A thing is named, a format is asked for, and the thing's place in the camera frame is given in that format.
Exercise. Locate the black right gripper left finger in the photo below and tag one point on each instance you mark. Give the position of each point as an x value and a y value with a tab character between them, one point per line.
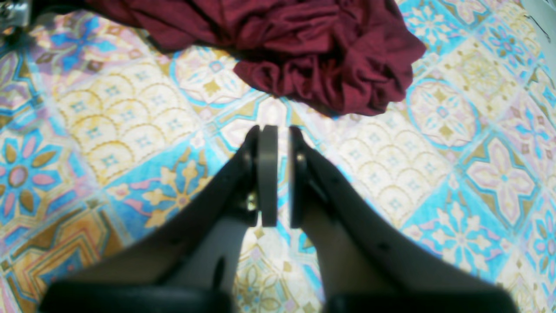
187	265

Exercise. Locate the patterned colourful tablecloth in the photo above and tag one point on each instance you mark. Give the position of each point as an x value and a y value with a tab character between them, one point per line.
103	139

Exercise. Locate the dark red t-shirt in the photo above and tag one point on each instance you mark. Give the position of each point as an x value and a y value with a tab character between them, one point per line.
346	56

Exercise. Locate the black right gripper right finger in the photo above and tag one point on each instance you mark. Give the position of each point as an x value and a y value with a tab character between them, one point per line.
366	265

